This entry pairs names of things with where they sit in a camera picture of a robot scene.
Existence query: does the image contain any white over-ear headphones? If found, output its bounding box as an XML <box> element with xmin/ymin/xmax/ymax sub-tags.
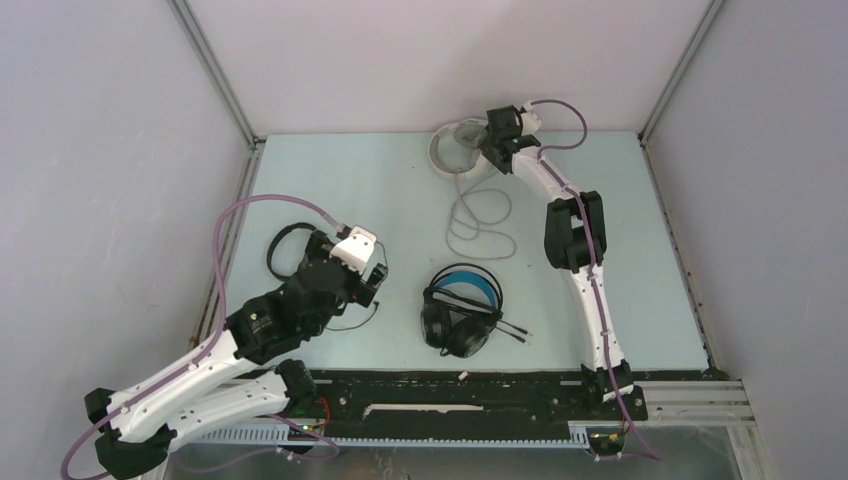
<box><xmin>427</xmin><ymin>118</ymin><xmax>491</xmax><ymax>184</ymax></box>

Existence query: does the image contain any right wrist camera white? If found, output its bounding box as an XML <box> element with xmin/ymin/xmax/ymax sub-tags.
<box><xmin>518</xmin><ymin>101</ymin><xmax>542</xmax><ymax>136</ymax></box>

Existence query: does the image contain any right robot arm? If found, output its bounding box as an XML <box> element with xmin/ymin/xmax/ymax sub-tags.
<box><xmin>479</xmin><ymin>100</ymin><xmax>636</xmax><ymax>426</ymax></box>

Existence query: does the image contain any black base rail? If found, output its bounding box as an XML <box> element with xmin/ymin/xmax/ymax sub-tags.
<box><xmin>251</xmin><ymin>367</ymin><xmax>664</xmax><ymax>444</ymax></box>

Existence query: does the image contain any aluminium frame post right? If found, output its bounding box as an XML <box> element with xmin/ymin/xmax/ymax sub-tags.
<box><xmin>639</xmin><ymin>0</ymin><xmax>729</xmax><ymax>147</ymax></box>

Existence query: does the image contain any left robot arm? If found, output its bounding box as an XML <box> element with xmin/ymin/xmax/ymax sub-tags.
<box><xmin>85</xmin><ymin>226</ymin><xmax>388</xmax><ymax>479</ymax></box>

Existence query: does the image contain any small black on-ear headphones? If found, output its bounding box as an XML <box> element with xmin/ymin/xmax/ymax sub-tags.
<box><xmin>264</xmin><ymin>222</ymin><xmax>317</xmax><ymax>282</ymax></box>

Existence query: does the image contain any black and blue gaming headset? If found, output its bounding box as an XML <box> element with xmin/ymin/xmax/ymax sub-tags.
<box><xmin>420</xmin><ymin>262</ymin><xmax>503</xmax><ymax>358</ymax></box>

